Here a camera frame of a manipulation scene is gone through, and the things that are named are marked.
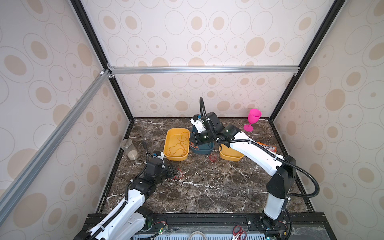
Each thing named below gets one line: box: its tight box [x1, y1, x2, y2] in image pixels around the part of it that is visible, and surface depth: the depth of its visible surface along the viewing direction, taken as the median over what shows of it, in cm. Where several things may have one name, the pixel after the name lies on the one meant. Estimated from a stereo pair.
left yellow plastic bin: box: [163, 128, 191, 161], surface depth 103 cm
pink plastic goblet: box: [243, 108, 262, 132], surface depth 107 cm
